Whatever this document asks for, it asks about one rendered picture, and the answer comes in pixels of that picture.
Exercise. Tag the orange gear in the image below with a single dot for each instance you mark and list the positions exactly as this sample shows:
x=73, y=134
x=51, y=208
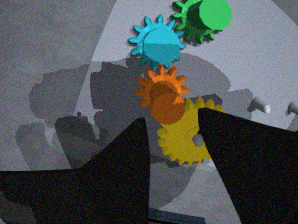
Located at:
x=163, y=93

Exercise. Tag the yellow gear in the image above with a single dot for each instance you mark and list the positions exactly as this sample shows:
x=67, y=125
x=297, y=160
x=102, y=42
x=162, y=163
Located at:
x=176, y=139

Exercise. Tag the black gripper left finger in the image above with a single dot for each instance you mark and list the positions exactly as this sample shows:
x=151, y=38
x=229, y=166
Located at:
x=112, y=188

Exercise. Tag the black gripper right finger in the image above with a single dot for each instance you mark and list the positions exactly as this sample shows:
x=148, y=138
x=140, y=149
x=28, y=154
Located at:
x=258, y=165

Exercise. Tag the teal gear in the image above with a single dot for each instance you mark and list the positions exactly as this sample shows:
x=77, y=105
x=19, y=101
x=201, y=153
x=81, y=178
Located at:
x=157, y=42

